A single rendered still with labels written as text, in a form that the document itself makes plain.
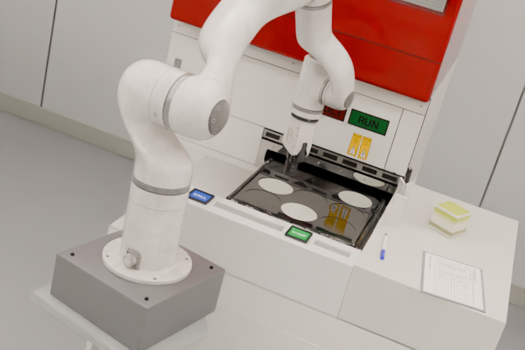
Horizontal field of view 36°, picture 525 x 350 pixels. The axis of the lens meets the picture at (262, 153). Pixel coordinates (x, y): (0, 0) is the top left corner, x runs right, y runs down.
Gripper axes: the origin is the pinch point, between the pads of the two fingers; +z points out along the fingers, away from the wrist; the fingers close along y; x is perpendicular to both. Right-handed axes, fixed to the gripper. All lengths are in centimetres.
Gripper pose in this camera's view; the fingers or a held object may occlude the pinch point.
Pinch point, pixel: (290, 167)
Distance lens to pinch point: 222.5
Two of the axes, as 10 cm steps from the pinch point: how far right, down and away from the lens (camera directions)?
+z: -2.4, 9.0, 3.6
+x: 9.3, 1.1, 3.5
